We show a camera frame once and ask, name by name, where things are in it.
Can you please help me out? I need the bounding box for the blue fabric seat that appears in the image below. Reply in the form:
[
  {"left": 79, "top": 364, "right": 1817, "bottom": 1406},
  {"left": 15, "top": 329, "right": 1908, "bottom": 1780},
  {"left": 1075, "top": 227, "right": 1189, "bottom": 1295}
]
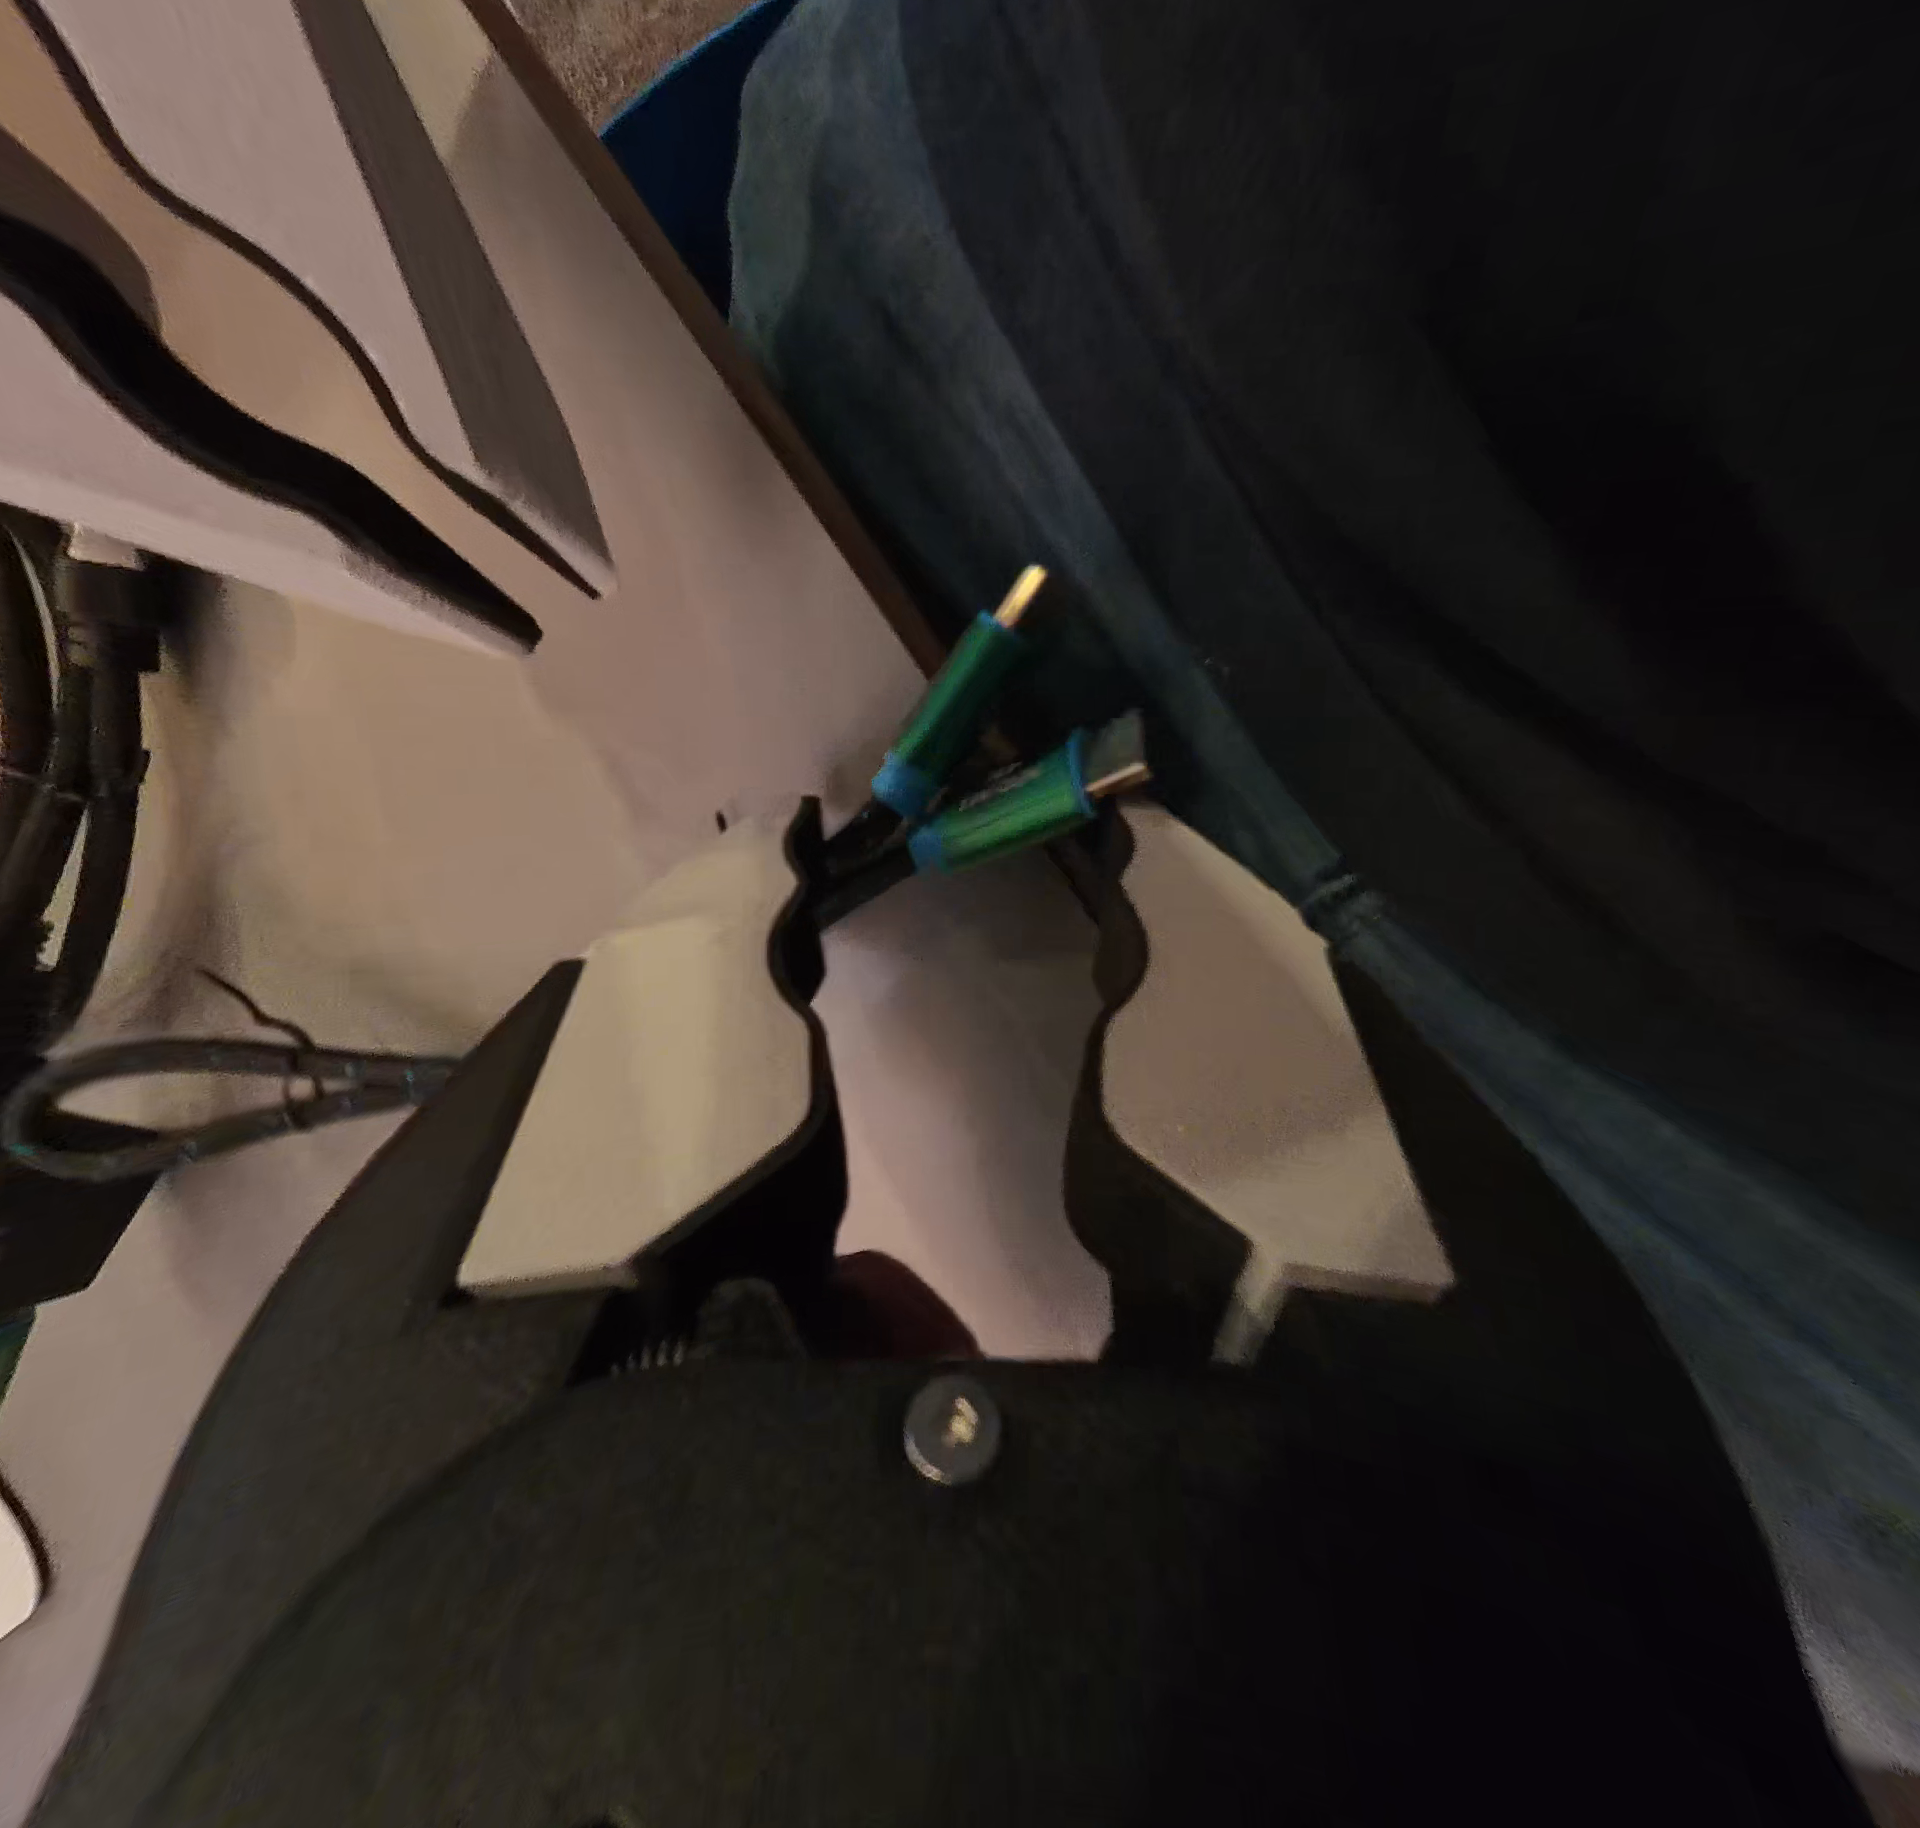
[{"left": 601, "top": 0, "right": 816, "bottom": 315}]

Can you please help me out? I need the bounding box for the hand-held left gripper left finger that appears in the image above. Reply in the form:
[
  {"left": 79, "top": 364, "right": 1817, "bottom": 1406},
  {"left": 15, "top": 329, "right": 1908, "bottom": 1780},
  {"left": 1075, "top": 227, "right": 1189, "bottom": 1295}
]
[{"left": 456, "top": 808, "right": 848, "bottom": 1305}]

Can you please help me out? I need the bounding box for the person's blue jeans leg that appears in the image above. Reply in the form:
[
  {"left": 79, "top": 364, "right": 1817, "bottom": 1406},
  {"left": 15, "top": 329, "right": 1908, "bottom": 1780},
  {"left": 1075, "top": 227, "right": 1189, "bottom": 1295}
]
[{"left": 729, "top": 0, "right": 1920, "bottom": 1769}]

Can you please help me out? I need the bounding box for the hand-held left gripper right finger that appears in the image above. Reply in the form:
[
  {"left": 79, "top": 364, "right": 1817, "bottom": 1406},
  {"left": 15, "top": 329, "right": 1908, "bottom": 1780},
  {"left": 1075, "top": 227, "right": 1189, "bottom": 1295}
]
[{"left": 1065, "top": 801, "right": 1458, "bottom": 1365}]

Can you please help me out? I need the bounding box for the thin dark twist tie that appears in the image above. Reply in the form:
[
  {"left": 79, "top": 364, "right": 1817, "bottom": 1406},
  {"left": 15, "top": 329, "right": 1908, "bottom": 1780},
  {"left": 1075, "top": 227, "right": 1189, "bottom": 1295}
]
[{"left": 196, "top": 966, "right": 327, "bottom": 1073}]

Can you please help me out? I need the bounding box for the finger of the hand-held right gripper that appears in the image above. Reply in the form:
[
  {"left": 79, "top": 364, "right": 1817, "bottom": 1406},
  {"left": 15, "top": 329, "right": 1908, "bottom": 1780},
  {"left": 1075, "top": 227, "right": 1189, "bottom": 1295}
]
[
  {"left": 0, "top": 283, "right": 549, "bottom": 661},
  {"left": 0, "top": 0, "right": 617, "bottom": 592}
]

